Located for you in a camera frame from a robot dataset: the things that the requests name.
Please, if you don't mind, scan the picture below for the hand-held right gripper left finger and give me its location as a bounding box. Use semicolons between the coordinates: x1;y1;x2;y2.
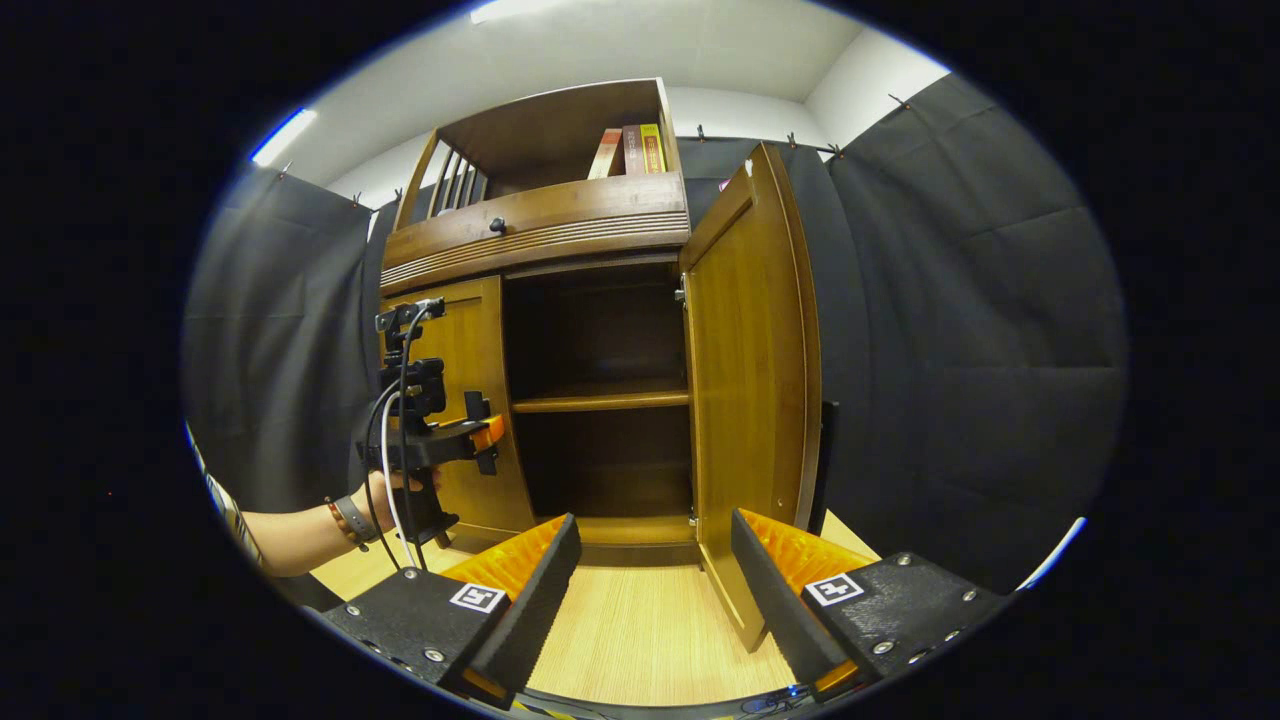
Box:
320;513;583;709

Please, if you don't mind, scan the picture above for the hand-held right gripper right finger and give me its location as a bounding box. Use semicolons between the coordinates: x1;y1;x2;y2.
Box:
730;508;1011;701

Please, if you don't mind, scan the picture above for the wooden cabinet door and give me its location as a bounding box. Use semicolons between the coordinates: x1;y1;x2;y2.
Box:
380;276;536;546
680;142;823;653

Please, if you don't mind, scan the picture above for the wooden double-door shoe cabinet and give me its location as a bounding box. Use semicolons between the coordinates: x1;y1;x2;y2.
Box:
378;78;823;653

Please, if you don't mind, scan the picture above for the dark wristband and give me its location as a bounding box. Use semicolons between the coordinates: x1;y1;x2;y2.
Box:
325;495;381;553

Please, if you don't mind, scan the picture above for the striped sleeve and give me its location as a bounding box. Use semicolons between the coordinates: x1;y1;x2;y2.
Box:
185;425;266;571

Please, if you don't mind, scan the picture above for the black backdrop cloth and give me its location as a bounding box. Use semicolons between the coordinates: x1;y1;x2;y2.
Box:
182;75;1129;591

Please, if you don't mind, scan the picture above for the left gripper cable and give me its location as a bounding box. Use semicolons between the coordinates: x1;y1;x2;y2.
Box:
362;300;433;571

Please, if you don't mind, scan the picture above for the black right door handle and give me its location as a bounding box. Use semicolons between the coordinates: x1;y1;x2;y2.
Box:
808;400;839;536

